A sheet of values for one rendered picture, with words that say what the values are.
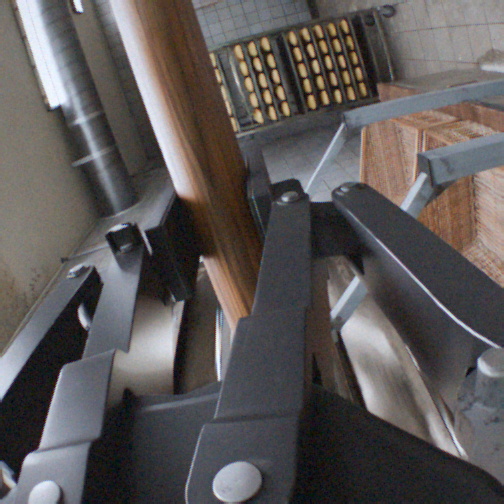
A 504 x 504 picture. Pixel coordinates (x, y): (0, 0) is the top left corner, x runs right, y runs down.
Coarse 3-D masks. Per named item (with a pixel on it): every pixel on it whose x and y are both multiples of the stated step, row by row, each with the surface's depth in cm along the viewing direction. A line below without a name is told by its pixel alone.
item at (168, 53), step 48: (144, 0) 12; (144, 48) 13; (192, 48) 14; (144, 96) 14; (192, 96) 14; (192, 144) 15; (192, 192) 16; (240, 192) 16; (240, 240) 16; (240, 288) 17
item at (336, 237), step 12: (288, 180) 16; (276, 192) 15; (312, 204) 13; (324, 204) 13; (324, 216) 12; (336, 216) 12; (324, 228) 12; (336, 228) 12; (348, 228) 12; (324, 240) 13; (336, 240) 12; (348, 240) 12; (324, 252) 13; (336, 252) 13; (348, 252) 12; (360, 252) 12
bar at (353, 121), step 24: (408, 96) 98; (432, 96) 94; (456, 96) 94; (480, 96) 94; (360, 120) 97; (336, 144) 100; (456, 144) 55; (480, 144) 53; (432, 168) 53; (456, 168) 53; (480, 168) 53; (312, 192) 106; (432, 192) 56; (360, 288) 62; (336, 312) 64; (336, 336) 65; (336, 360) 57; (336, 384) 53
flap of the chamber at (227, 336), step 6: (228, 324) 113; (228, 330) 111; (222, 336) 110; (228, 336) 108; (222, 342) 107; (228, 342) 106; (222, 348) 105; (228, 348) 104; (222, 354) 103; (228, 354) 102; (222, 360) 100; (222, 366) 98; (222, 372) 96; (222, 378) 94
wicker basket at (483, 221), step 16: (432, 128) 101; (448, 128) 98; (464, 128) 96; (480, 128) 92; (448, 144) 89; (480, 176) 103; (496, 176) 94; (448, 192) 109; (480, 192) 106; (496, 192) 97; (432, 208) 111; (448, 208) 111; (464, 208) 112; (480, 208) 109; (496, 208) 99; (432, 224) 113; (464, 224) 114; (480, 224) 112; (496, 224) 101; (448, 240) 116; (464, 240) 116; (480, 240) 115; (496, 240) 104; (480, 256) 111; (496, 256) 106; (496, 272) 103
